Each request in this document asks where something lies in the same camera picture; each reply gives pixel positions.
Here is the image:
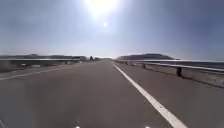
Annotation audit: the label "dark distant hill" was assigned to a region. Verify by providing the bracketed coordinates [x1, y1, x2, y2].
[116, 53, 177, 61]

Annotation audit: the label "grey asphalt road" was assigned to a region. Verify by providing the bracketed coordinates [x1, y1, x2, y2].
[0, 59, 224, 128]

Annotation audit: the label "white painted edge line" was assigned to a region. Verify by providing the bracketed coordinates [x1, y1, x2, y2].
[112, 63, 188, 128]

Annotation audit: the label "metal guardrail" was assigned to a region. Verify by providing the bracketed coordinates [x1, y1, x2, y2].
[114, 59, 224, 78]
[0, 57, 87, 68]

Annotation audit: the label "low distant hills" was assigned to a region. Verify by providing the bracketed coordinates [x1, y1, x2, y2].
[0, 53, 101, 61]

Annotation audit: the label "faint white painted line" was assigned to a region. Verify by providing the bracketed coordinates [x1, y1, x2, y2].
[0, 64, 80, 81]

